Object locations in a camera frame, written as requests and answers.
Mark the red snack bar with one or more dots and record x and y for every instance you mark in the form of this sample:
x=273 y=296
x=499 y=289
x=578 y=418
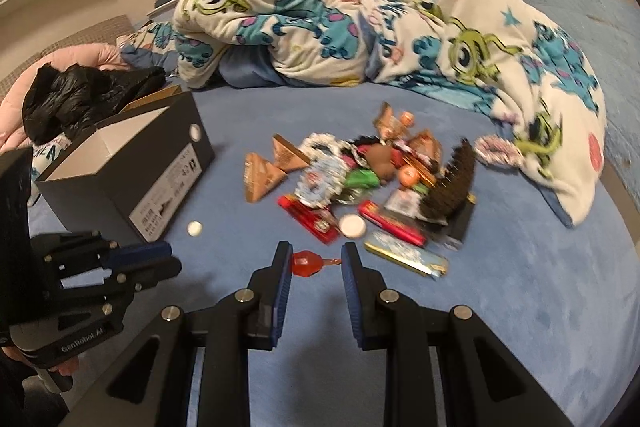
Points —
x=392 y=223
x=310 y=219

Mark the small orange ball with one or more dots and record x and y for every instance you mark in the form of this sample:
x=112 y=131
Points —
x=407 y=121

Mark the person's left hand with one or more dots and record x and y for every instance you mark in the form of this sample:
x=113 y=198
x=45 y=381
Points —
x=67 y=366

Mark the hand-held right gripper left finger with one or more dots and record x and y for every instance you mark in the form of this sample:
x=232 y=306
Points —
x=281 y=292

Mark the pink cloth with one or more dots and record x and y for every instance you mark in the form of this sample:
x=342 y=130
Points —
x=97 y=54

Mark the white round lid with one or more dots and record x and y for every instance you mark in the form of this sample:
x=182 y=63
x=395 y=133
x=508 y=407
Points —
x=352 y=225

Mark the white blue lace scrunchie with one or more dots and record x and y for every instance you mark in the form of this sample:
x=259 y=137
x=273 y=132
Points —
x=320 y=179

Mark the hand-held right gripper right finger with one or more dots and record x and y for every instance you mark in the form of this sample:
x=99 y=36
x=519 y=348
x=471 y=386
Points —
x=351 y=294

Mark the gold blue snack packet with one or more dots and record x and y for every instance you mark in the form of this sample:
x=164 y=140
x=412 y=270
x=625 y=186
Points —
x=405 y=253

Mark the black hair claw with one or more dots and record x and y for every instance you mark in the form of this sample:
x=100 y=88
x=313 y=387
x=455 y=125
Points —
x=452 y=179

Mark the brown triangular packet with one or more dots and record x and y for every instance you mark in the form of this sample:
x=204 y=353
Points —
x=287 y=153
x=260 y=177

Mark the printed blanket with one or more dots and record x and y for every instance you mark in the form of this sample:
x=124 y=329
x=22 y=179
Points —
x=350 y=7

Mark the green packet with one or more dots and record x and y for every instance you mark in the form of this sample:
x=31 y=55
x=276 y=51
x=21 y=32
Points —
x=362 y=179

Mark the small yellow cardboard box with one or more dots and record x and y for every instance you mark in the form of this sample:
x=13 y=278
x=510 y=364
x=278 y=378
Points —
x=155 y=99

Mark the white bottle cap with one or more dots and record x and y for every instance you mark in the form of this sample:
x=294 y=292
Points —
x=194 y=228

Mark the red jelly candy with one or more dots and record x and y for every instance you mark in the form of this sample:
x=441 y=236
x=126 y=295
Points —
x=309 y=265

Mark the blue pillow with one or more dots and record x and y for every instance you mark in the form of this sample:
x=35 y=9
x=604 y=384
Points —
x=250 y=72

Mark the blue bed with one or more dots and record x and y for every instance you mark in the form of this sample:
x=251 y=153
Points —
x=500 y=297

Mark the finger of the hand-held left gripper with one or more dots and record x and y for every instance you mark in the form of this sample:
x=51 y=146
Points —
x=155 y=271
x=145 y=251

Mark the brown snack packet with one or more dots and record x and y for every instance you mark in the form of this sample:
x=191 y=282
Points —
x=390 y=122
x=426 y=148

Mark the brown round plush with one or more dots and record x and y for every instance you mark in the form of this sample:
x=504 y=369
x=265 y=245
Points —
x=381 y=159

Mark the black shoe box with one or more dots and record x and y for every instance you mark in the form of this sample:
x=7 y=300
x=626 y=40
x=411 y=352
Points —
x=165 y=177

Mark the black puffy jacket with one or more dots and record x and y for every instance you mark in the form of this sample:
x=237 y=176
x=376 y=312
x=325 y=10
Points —
x=75 y=92

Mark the pink white scrunchie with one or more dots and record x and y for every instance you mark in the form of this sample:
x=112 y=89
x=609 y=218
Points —
x=500 y=150

